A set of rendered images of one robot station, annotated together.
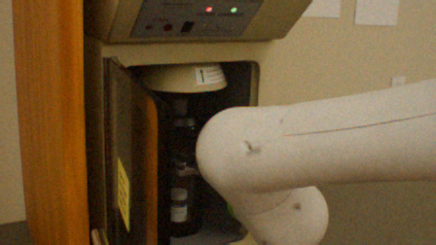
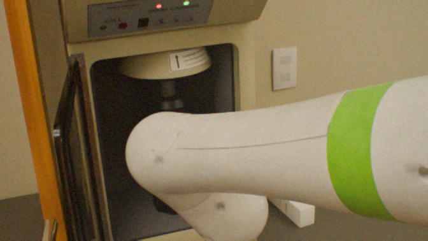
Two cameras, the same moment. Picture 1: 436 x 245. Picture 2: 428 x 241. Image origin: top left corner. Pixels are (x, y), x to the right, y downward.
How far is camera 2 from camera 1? 0.27 m
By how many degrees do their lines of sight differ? 15
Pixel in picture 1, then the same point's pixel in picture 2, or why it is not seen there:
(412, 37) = not seen: outside the picture
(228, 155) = (141, 160)
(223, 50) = (194, 36)
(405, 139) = (254, 164)
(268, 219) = (193, 215)
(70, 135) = (34, 134)
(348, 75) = (402, 27)
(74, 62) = (28, 71)
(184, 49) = (151, 39)
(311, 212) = (239, 210)
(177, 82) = (152, 69)
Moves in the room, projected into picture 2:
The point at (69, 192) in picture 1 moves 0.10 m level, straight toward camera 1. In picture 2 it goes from (39, 182) to (27, 217)
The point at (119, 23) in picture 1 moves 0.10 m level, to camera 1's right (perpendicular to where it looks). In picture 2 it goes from (72, 28) to (135, 28)
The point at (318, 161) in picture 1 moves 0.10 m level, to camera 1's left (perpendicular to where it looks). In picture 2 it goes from (202, 175) to (116, 168)
